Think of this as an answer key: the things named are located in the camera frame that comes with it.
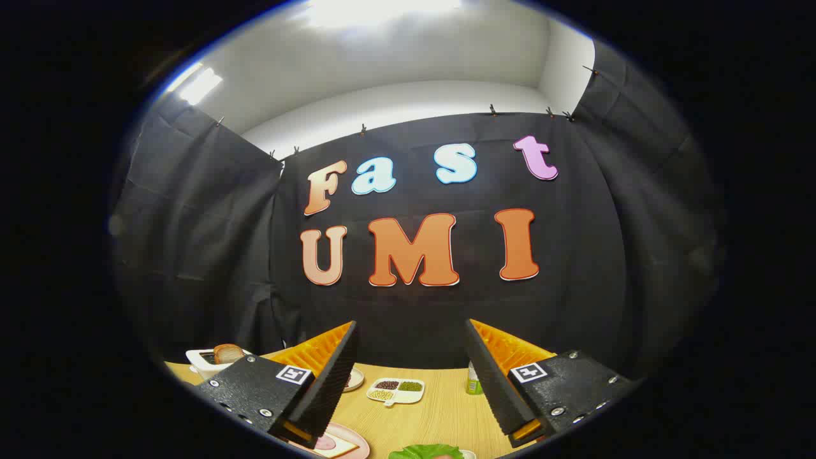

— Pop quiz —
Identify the square white bread slice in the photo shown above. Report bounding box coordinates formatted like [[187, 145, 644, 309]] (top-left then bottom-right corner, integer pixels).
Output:
[[306, 433, 361, 458]]

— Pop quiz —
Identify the black backdrop cloth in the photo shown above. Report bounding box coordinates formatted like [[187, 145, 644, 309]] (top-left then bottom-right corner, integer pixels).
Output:
[[108, 38, 727, 383]]

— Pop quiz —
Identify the white divided dish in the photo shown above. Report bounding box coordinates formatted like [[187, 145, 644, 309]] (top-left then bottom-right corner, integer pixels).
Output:
[[366, 378, 426, 408]]

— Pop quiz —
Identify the bright ceiling light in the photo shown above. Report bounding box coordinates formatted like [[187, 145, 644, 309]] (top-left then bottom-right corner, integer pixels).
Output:
[[167, 62, 224, 106]]

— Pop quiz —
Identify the green lettuce leaf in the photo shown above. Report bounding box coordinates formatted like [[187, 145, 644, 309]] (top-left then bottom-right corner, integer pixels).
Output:
[[388, 444, 465, 459]]

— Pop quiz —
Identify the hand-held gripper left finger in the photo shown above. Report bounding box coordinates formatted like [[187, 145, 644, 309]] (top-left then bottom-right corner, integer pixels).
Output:
[[191, 321, 359, 448]]

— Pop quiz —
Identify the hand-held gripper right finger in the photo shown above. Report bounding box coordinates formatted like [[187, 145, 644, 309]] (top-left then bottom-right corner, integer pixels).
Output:
[[464, 319, 641, 448]]

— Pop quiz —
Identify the pink round plate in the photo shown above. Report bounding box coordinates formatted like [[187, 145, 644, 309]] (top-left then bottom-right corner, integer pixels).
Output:
[[290, 422, 370, 459]]

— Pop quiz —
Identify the white toaster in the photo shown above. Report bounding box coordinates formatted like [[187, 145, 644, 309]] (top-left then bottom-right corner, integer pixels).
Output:
[[186, 347, 252, 381]]

